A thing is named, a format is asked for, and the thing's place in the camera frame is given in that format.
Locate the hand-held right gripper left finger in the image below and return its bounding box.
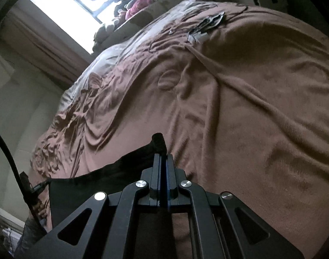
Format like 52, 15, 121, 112
16, 154, 162, 259

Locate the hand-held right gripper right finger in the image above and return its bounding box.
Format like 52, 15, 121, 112
164, 154, 305, 259

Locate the black printed t-shirt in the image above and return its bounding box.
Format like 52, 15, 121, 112
47, 133, 192, 259

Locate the brown blanket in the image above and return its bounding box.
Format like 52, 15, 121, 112
29, 0, 329, 259

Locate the grey patterned cloth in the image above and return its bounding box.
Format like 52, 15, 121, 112
187, 11, 226, 44

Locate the beige plush toy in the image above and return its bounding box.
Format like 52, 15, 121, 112
93, 19, 119, 49

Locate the beige curtain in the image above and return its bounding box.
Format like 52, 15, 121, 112
0, 5, 89, 87

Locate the pink plush toy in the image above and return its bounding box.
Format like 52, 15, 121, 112
125, 0, 154, 18

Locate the window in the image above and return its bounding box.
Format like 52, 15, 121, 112
24, 0, 138, 54

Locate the black cable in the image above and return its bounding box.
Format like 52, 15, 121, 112
0, 124, 50, 232

